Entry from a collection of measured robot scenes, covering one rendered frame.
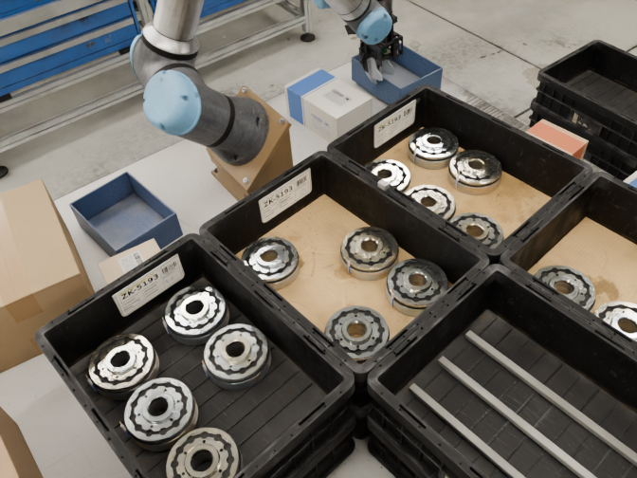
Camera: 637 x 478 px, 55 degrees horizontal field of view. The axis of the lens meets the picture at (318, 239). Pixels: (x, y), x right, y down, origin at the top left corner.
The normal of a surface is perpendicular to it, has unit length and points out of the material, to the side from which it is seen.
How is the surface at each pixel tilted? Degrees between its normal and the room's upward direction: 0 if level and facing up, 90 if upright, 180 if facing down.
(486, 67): 0
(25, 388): 0
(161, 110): 46
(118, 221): 0
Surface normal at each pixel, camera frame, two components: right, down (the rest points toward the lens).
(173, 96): -0.53, -0.06
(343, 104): -0.06, -0.67
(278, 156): 0.60, 0.57
